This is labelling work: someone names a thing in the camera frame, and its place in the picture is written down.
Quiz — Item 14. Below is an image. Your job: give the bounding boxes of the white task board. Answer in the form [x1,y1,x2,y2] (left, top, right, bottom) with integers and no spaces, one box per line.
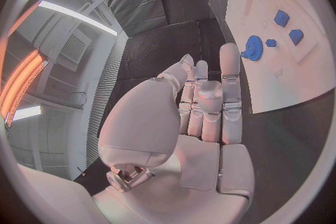
[225,0,334,114]

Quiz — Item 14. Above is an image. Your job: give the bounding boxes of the blue square block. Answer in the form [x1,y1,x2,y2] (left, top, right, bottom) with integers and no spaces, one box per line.
[273,10,291,28]

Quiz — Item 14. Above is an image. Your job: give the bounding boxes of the blue gear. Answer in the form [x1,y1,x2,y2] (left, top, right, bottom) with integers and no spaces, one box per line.
[240,35,265,61]

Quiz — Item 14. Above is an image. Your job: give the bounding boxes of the blue rounded block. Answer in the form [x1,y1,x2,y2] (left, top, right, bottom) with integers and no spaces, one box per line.
[288,29,305,46]

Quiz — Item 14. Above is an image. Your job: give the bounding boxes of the glowing light bar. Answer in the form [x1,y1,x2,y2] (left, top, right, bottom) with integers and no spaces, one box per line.
[0,48,47,128]

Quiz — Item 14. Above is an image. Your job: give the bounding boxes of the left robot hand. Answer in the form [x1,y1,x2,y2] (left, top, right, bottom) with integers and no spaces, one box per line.
[91,42,256,224]

